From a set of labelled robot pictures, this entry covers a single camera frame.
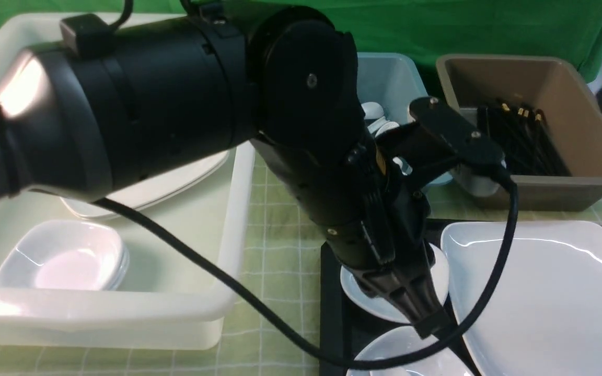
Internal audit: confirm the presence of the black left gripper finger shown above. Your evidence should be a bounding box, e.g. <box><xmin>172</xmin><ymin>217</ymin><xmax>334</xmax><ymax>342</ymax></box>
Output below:
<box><xmin>356</xmin><ymin>264</ymin><xmax>450</xmax><ymax>338</ymax></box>

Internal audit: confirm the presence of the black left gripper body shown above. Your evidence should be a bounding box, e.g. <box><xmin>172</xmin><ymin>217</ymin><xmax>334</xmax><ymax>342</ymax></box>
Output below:
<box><xmin>252</xmin><ymin>135</ymin><xmax>435</xmax><ymax>298</ymax></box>

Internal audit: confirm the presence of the white small dish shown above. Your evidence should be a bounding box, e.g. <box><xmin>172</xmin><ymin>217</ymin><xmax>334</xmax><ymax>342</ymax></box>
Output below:
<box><xmin>341</xmin><ymin>245</ymin><xmax>449</xmax><ymax>324</ymax></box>

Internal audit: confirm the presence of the white small bowl front tray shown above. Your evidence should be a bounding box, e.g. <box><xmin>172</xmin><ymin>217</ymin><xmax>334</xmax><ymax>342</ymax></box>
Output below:
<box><xmin>346</xmin><ymin>326</ymin><xmax>477</xmax><ymax>376</ymax></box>

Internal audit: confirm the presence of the large white rice plate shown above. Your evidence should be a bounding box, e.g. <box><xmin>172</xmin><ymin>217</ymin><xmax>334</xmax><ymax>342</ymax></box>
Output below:
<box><xmin>464</xmin><ymin>221</ymin><xmax>602</xmax><ymax>375</ymax></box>

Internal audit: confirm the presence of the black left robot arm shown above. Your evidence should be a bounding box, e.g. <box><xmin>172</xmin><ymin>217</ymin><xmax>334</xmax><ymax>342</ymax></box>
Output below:
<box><xmin>0</xmin><ymin>1</ymin><xmax>449</xmax><ymax>338</ymax></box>

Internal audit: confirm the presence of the upper white square plate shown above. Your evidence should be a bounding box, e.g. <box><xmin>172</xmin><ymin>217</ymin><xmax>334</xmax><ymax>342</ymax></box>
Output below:
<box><xmin>60</xmin><ymin>149</ymin><xmax>231</xmax><ymax>212</ymax></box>

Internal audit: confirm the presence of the white square plate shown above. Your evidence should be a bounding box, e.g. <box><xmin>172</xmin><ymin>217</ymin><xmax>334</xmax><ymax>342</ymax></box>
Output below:
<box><xmin>60</xmin><ymin>149</ymin><xmax>231</xmax><ymax>212</ymax></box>
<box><xmin>60</xmin><ymin>157</ymin><xmax>231</xmax><ymax>220</ymax></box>

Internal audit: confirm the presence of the lower white square plate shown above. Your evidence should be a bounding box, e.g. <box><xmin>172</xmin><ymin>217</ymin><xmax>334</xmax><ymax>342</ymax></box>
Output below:
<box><xmin>60</xmin><ymin>157</ymin><xmax>231</xmax><ymax>220</ymax></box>

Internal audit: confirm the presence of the white ceramic spoon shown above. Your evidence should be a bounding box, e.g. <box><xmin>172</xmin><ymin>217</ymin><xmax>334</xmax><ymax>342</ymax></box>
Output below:
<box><xmin>374</xmin><ymin>121</ymin><xmax>400</xmax><ymax>138</ymax></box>
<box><xmin>361</xmin><ymin>102</ymin><xmax>385</xmax><ymax>121</ymax></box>

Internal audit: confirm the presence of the black serving tray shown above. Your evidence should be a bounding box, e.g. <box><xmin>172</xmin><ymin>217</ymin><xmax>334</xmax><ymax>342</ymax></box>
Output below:
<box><xmin>320</xmin><ymin>218</ymin><xmax>602</xmax><ymax>376</ymax></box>

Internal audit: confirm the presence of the white ceramic spoon back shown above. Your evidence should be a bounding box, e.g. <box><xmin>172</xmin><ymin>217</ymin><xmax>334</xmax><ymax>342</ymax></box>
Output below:
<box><xmin>361</xmin><ymin>102</ymin><xmax>385</xmax><ymax>121</ymax></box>

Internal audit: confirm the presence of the green checkered tablecloth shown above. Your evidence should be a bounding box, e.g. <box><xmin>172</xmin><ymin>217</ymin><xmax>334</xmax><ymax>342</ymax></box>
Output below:
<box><xmin>0</xmin><ymin>104</ymin><xmax>602</xmax><ymax>376</ymax></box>

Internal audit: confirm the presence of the teal plastic bin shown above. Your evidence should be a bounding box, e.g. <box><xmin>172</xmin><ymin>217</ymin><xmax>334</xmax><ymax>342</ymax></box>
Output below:
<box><xmin>356</xmin><ymin>52</ymin><xmax>453</xmax><ymax>186</ymax></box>

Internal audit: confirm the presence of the black chopsticks bundle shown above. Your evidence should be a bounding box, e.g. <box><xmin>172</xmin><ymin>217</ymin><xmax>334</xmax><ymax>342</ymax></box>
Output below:
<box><xmin>476</xmin><ymin>98</ymin><xmax>571</xmax><ymax>178</ymax></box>

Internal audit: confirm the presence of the large white plastic bin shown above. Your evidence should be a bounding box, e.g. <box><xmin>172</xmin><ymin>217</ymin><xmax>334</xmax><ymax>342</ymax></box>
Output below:
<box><xmin>0</xmin><ymin>13</ymin><xmax>256</xmax><ymax>351</ymax></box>

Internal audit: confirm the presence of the brown plastic bin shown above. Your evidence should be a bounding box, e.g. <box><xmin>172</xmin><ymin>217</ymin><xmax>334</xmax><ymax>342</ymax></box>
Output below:
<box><xmin>436</xmin><ymin>53</ymin><xmax>602</xmax><ymax>212</ymax></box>

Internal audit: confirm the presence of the green backdrop cloth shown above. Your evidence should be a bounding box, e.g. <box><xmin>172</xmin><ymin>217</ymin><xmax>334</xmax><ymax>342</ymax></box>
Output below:
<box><xmin>0</xmin><ymin>0</ymin><xmax>602</xmax><ymax>84</ymax></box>

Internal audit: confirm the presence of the white small square bowl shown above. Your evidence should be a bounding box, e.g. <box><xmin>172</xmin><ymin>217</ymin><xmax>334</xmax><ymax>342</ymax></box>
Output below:
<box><xmin>0</xmin><ymin>220</ymin><xmax>131</xmax><ymax>291</ymax></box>

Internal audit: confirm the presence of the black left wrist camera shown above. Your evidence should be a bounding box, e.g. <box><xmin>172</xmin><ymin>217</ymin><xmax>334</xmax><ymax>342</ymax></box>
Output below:
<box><xmin>379</xmin><ymin>97</ymin><xmax>506</xmax><ymax>183</ymax></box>

